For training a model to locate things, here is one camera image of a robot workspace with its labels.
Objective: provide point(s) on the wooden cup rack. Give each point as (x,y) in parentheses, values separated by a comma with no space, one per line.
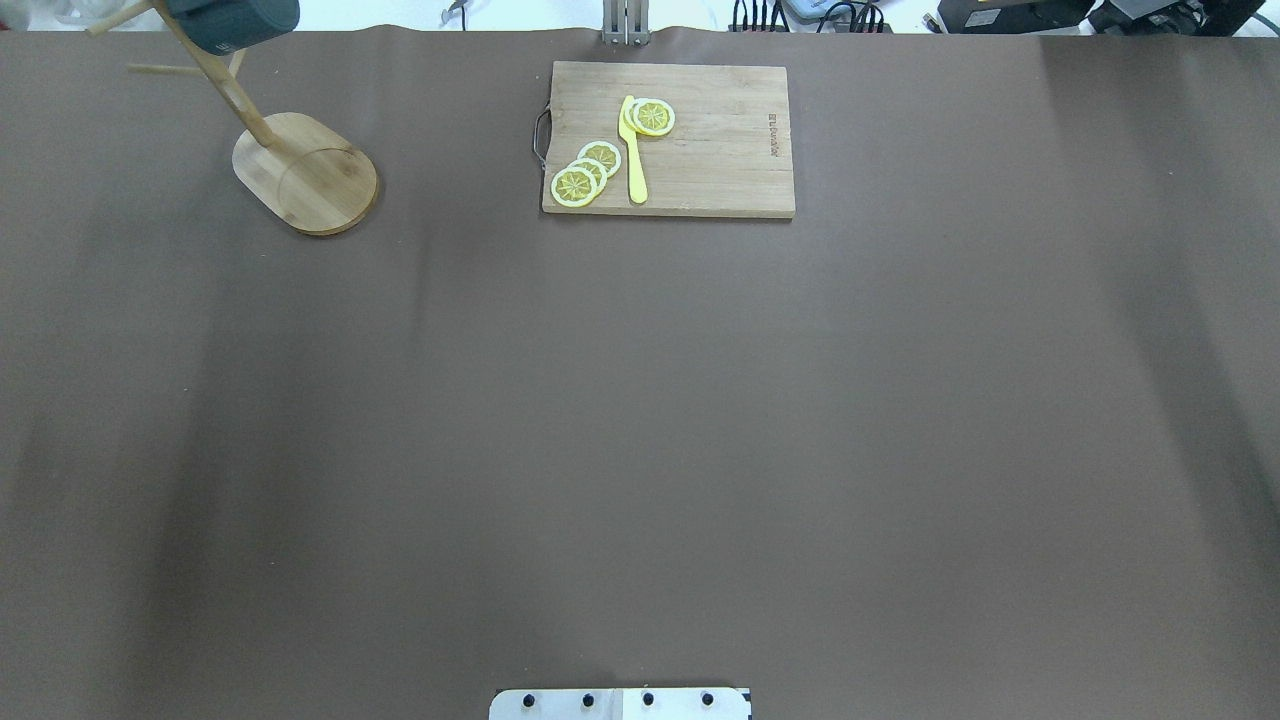
(306,174)

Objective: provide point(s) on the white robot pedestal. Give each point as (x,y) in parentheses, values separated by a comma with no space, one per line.
(622,703)

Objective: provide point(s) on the yellow toy knife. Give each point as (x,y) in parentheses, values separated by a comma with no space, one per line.
(636,180)

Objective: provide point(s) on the blue-green mug yellow inside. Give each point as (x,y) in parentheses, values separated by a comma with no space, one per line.
(222,27)

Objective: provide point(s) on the lemon slice on knife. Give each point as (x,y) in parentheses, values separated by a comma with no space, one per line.
(650,116)

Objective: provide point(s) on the aluminium frame post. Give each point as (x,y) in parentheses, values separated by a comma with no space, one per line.
(626,23)

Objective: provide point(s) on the lemon slice middle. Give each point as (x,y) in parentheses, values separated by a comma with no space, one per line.
(598,171)

